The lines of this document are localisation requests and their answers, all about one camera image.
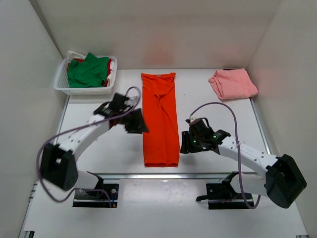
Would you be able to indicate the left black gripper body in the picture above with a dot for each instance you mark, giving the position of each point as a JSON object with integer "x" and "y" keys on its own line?
{"x": 133, "y": 120}

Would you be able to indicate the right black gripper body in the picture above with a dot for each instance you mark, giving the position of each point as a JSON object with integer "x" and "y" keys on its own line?
{"x": 192, "y": 143}

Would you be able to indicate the orange t shirt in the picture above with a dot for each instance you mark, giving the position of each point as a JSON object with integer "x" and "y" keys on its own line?
{"x": 161, "y": 146}

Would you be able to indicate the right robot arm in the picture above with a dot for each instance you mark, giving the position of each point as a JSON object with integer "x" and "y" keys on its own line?
{"x": 276, "y": 177}

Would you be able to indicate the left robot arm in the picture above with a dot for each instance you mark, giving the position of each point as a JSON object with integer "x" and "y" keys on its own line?
{"x": 58, "y": 162}

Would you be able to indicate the pink folded t shirt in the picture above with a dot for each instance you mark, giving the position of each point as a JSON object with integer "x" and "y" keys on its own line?
{"x": 232, "y": 84}

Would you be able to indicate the green t shirt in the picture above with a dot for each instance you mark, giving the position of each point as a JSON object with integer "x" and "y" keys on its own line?
{"x": 88, "y": 72}

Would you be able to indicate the white plastic basket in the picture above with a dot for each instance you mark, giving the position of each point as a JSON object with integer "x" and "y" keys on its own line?
{"x": 61, "y": 81}

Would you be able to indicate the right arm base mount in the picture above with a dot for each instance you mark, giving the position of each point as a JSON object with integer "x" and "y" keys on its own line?
{"x": 221, "y": 195}

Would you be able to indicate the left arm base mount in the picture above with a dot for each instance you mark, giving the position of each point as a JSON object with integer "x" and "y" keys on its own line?
{"x": 95, "y": 192}

